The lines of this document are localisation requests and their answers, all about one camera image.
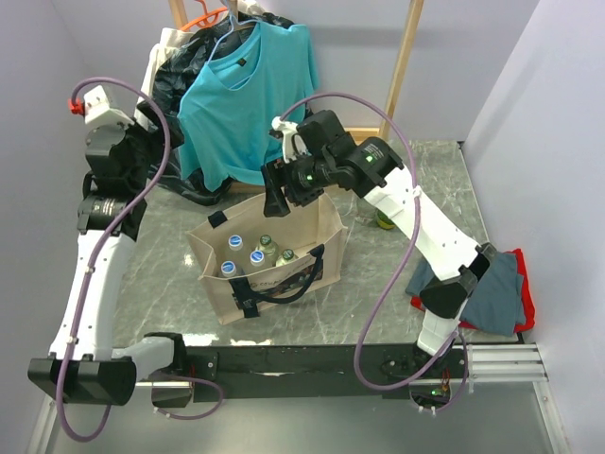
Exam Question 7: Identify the blue-cap water bottle labelled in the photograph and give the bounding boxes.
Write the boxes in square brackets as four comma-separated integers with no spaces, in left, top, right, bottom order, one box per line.
[218,260,245,279]

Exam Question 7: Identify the aluminium extrusion rail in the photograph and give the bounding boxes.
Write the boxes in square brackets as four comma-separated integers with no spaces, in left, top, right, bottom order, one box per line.
[468,343,548,383]

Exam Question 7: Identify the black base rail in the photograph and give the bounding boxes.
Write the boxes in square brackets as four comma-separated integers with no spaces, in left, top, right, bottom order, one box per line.
[131,342,469,401]

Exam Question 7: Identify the dark leaf-print shirt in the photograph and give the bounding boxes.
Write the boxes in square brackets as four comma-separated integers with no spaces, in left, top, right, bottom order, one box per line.
[152,13,319,195]

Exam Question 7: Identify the orange clothes hanger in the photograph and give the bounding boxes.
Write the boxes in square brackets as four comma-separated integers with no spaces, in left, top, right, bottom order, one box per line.
[170,0,228,31]

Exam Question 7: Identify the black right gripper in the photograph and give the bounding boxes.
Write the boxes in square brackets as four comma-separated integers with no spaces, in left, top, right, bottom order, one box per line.
[260,148,335,218]

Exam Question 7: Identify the chang soda bottle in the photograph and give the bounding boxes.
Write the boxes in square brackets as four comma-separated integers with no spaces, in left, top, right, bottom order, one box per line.
[275,249,298,268]
[257,235,279,260]

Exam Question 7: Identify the blue-cap water bottle rear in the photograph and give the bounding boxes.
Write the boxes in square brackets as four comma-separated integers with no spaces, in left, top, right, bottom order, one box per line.
[228,235,247,258]

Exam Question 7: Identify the cream hanging garment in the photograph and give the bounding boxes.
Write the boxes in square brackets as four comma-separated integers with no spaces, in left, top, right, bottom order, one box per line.
[141,27,193,96]

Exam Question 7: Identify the wooden clothes rack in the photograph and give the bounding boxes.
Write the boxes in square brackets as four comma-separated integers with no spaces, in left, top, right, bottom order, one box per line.
[168,0,424,143]

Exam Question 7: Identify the Chang soda bottle front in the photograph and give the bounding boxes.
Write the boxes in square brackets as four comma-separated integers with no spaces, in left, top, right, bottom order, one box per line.
[275,249,298,268]

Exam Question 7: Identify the folded grey-blue garment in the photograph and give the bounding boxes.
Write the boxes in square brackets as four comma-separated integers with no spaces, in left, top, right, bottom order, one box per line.
[406,249,526,338]

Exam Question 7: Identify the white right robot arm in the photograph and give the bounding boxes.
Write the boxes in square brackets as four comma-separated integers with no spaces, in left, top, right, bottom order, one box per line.
[262,110,496,376]

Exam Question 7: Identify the turquoise t-shirt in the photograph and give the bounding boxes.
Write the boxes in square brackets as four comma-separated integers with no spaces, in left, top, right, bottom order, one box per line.
[178,23,320,191]

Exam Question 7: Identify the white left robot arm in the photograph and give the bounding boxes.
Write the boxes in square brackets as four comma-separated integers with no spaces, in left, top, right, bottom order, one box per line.
[27,100,189,406]

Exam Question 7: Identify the folded red garment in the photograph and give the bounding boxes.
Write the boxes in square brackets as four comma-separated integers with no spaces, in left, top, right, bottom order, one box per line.
[409,248,538,335]

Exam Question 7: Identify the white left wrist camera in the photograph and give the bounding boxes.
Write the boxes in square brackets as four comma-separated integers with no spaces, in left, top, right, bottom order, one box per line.
[68,85,134,130]

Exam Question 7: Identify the light blue clothes hanger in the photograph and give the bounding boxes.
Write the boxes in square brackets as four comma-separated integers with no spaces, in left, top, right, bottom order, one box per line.
[207,0,256,61]

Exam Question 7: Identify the green Perrier lemon bottle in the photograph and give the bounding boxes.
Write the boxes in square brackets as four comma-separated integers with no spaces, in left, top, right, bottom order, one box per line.
[375,210,396,230]

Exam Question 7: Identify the cream canvas tote bag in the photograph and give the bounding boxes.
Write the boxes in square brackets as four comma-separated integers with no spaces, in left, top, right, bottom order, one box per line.
[187,194,347,324]

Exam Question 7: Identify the blue-cap water bottle front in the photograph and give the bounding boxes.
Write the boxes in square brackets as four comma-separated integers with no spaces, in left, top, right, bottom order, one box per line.
[250,250,270,273]

